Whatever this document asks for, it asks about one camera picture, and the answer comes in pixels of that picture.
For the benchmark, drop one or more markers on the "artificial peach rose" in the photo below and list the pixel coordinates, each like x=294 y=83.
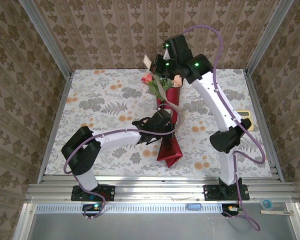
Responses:
x=177 y=80

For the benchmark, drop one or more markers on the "dark red wrapping cloth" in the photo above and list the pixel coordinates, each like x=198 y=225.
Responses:
x=172 y=96

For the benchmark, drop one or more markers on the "cream ribbon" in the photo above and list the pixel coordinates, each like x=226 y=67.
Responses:
x=147 y=61

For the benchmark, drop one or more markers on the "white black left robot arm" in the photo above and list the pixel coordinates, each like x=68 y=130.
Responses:
x=115 y=138

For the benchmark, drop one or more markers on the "white floral tablecloth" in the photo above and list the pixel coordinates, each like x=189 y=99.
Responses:
x=102 y=100

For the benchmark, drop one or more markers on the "yellow calculator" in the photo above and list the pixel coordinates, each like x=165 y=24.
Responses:
x=245 y=113

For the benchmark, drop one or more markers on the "blue grey oval object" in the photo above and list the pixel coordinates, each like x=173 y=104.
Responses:
x=193 y=206

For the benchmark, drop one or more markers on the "grey metal shelf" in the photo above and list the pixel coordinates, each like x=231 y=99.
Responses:
x=152 y=227

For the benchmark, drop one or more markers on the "black electronics board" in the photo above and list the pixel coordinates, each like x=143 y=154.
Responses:
x=226 y=208
x=90 y=207

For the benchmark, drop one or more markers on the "blue tape roll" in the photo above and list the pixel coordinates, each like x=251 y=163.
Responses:
x=263 y=203

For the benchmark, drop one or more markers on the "wooden stick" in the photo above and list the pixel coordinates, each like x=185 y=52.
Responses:
x=277 y=212

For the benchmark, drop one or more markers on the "aluminium front rail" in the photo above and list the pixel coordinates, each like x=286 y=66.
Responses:
x=152 y=190

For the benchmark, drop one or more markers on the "aluminium side rail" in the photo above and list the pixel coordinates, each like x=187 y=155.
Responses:
x=56 y=125
x=257 y=100

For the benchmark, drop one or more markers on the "aluminium frame post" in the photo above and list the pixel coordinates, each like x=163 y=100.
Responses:
x=47 y=37
x=268 y=37

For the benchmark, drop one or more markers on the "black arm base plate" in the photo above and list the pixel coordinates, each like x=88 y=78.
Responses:
x=110 y=193
x=210 y=193

